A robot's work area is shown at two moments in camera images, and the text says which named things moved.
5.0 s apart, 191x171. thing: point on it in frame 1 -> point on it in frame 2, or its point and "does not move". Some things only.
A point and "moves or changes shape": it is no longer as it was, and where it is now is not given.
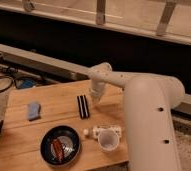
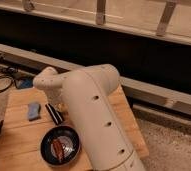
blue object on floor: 28,83 does not move
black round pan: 60,146 does not move
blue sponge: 34,111 does not move
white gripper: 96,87 -> 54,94
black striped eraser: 83,106 moves or changes shape
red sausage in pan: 58,149 does not move
